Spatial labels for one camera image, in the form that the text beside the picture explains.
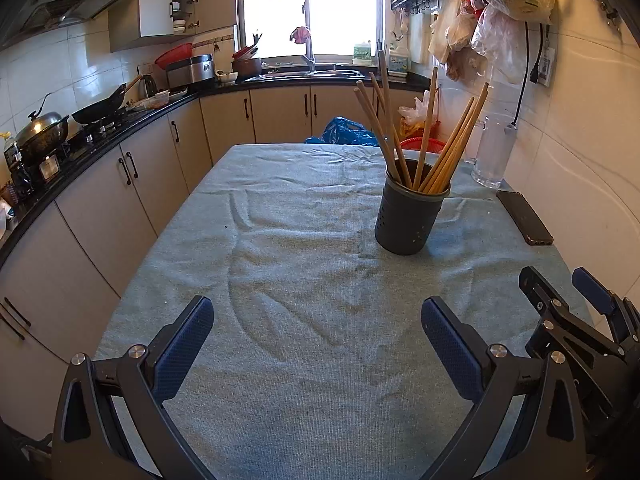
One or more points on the beige upper wall cabinet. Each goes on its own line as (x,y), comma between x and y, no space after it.
(155,15)

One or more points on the clear plastic pitcher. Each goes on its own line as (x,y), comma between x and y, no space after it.
(492,160)

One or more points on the white hanging tag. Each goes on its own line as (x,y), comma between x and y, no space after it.
(546,65)

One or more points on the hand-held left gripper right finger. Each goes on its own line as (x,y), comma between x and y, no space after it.
(450,350)

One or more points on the green labelled bottle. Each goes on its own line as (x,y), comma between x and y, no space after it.
(363,53)

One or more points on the grey perforated utensil holder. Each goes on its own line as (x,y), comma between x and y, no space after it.
(407,220)

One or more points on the red colander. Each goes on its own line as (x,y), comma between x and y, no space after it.
(172,55)

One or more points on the white spray bottle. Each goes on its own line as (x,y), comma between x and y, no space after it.
(399,55)

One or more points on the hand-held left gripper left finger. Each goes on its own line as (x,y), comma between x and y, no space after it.
(182,350)

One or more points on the black kitchen countertop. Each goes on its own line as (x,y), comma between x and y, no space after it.
(90,159)

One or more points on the steel faucet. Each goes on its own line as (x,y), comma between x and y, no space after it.
(309,55)

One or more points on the black gas stove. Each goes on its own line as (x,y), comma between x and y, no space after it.
(105,130)

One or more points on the bunch of wooden chopsticks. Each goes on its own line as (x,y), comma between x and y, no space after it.
(450,155)

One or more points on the white plastic bag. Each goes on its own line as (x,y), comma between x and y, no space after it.
(417,110)

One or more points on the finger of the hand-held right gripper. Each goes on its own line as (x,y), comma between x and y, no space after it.
(592,290)
(537,287)

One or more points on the pink cloth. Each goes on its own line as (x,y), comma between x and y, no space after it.
(301,34)

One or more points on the steel range hood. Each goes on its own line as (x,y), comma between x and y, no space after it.
(65,2)

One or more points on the black frying pan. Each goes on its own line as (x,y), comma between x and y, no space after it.
(97,110)

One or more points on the steel kitchen sink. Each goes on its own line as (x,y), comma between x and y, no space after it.
(290,76)

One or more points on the steel rice cooker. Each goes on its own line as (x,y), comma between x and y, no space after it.
(192,71)

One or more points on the red plastic basket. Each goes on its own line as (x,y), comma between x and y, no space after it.
(422,143)

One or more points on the blue plastic bag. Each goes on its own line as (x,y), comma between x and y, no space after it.
(345,132)

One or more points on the black smartphone in brown case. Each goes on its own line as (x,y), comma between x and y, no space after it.
(525,217)

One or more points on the kitchen window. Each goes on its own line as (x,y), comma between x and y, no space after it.
(310,5)

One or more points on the grey blue tablecloth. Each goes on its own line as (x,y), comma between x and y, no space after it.
(300,285)

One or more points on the beige lower kitchen cabinets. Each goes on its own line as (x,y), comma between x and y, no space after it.
(280,115)

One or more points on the hanging plastic bags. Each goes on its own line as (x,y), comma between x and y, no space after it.
(500,10)

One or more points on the dark brown pot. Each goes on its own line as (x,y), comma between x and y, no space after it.
(247,69)

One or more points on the steel wok with lid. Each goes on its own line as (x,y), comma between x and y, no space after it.
(42,132)

